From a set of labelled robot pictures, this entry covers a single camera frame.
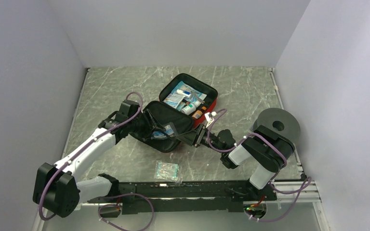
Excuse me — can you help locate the adhesive bandages clear bag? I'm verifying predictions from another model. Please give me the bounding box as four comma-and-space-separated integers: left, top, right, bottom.
154, 161, 182, 183

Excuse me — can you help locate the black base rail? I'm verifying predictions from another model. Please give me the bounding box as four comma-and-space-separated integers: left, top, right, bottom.
89, 180, 277, 215

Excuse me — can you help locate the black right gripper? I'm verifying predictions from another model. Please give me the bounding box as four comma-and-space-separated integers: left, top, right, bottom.
175, 123, 225, 154

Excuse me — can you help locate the red medicine kit case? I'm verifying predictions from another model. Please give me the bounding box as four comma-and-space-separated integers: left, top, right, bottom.
139, 73, 218, 153

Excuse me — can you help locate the white bandage roll blue label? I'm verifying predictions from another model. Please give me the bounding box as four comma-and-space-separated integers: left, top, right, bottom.
176, 89, 192, 98

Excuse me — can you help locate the blue cotton swab packet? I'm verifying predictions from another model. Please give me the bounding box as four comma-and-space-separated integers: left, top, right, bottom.
173, 81, 207, 103

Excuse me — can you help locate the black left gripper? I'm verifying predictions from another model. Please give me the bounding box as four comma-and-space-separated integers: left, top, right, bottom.
128, 109, 166, 141

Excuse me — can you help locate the white gauze dressing packet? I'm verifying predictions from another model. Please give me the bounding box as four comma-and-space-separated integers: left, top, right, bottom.
163, 93, 185, 109

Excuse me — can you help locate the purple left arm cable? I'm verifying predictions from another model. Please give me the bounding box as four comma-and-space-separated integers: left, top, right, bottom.
38, 91, 155, 231

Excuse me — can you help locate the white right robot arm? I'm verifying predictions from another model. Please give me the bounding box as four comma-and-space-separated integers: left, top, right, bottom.
175, 125, 294, 200

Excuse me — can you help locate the white bottle green label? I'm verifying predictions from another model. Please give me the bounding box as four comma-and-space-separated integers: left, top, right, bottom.
181, 101, 201, 115

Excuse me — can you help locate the alcohol wipes clear bag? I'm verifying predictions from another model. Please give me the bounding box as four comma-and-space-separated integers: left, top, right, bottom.
151, 122, 178, 140

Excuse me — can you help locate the teal header small items bag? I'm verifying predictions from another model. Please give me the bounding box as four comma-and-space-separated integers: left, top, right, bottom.
176, 102, 190, 111

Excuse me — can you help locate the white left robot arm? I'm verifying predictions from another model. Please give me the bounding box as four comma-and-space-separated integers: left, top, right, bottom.
33, 99, 160, 221

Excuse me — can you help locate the brown bottle orange cap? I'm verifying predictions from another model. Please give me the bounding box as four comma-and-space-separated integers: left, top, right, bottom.
192, 106, 207, 120

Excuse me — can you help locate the grey filament spool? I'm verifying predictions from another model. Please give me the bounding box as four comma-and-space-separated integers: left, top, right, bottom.
251, 108, 301, 143

